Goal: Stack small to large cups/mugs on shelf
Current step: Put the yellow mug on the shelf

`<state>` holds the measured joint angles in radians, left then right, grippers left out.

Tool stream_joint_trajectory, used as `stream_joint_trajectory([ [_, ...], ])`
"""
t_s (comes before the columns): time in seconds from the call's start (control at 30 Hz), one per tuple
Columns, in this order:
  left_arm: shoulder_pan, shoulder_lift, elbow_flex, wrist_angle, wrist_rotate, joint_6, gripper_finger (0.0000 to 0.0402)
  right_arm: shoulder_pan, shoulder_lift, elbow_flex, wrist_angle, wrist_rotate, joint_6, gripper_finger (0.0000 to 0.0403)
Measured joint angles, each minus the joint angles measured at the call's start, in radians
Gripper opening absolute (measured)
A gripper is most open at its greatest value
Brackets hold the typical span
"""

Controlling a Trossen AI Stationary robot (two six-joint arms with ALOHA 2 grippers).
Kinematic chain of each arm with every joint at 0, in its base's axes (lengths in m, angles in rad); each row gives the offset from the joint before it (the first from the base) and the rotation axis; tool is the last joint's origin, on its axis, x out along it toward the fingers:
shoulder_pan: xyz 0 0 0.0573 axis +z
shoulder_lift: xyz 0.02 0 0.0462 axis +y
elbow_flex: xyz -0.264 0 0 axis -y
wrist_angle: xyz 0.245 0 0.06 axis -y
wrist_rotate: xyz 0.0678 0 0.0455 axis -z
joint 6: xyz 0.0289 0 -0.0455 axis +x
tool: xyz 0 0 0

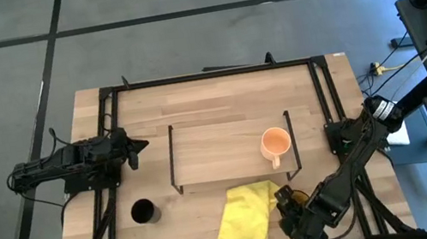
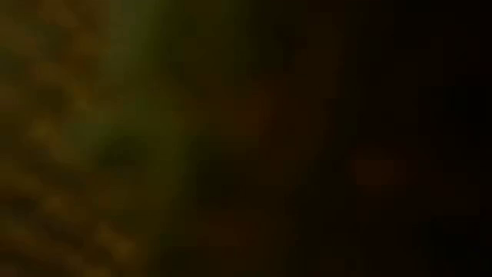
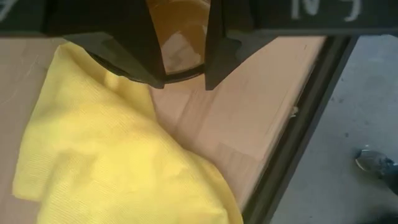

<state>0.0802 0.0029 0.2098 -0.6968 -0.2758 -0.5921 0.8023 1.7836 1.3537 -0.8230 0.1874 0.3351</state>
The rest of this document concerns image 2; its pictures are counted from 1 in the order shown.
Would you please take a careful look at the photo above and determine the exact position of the yellow cloth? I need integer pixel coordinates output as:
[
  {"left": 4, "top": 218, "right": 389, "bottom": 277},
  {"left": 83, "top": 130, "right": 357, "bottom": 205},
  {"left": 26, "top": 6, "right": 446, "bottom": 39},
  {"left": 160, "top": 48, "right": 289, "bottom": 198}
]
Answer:
[{"left": 0, "top": 0, "right": 492, "bottom": 277}]

